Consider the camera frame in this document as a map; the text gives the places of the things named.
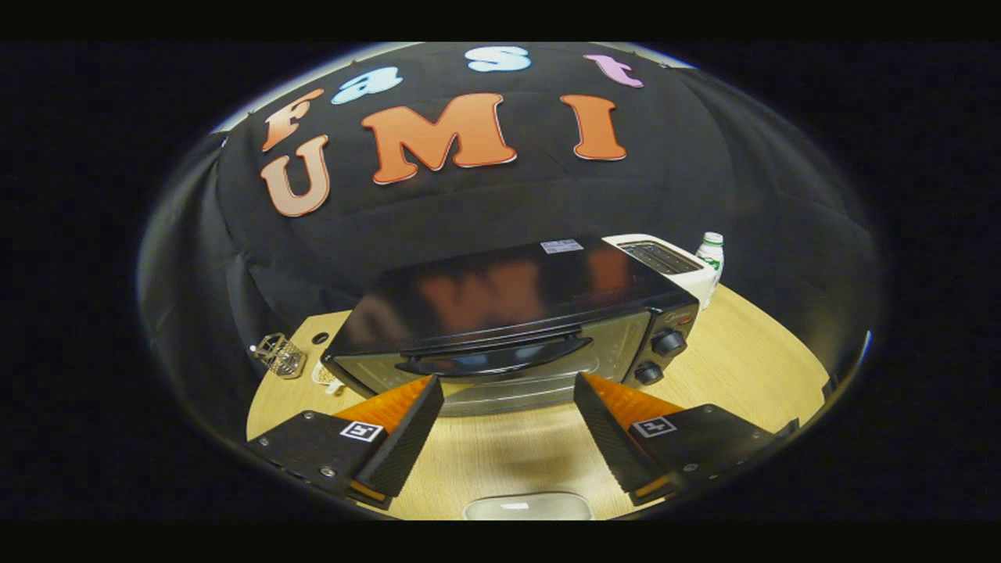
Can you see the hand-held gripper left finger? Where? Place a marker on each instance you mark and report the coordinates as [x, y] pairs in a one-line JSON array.
[[407, 434]]

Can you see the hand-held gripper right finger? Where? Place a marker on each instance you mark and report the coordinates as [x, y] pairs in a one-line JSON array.
[[606, 434]]

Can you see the black toaster oven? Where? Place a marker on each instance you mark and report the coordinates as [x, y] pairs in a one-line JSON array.
[[508, 289]]

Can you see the white pop-up toaster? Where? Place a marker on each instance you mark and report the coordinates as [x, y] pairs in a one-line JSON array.
[[688, 270]]

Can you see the small white dish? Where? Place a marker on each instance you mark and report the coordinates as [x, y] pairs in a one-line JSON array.
[[324, 377]]

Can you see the white oval plate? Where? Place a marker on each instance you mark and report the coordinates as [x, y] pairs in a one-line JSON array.
[[528, 508]]

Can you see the white bottle green label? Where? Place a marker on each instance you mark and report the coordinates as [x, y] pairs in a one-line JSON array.
[[712, 252]]

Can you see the black backdrop cloth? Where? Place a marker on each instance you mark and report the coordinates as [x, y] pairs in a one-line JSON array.
[[469, 211]]

